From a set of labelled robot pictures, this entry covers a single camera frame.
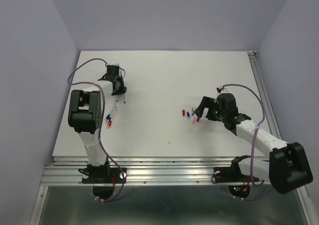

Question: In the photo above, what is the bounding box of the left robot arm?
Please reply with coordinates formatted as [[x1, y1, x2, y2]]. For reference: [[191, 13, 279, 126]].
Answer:
[[67, 72, 112, 183]]

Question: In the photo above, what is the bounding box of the aluminium rail frame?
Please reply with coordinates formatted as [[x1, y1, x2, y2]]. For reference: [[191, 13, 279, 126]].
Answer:
[[30, 156, 317, 225]]

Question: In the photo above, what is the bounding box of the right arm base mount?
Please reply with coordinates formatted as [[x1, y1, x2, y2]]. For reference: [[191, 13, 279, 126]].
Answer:
[[211, 155, 251, 184]]

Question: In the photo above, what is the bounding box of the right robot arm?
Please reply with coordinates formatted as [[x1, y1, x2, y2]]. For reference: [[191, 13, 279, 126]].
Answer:
[[194, 93, 314, 194]]

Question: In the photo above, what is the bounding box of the right side aluminium rail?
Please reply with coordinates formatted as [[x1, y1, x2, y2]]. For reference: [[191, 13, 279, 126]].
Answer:
[[247, 51, 282, 139]]

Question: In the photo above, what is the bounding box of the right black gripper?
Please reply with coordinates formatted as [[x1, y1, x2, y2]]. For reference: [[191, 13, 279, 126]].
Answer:
[[193, 96, 226, 121]]

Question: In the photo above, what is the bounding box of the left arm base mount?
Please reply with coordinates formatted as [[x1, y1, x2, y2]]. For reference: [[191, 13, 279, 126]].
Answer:
[[78, 167, 127, 184]]

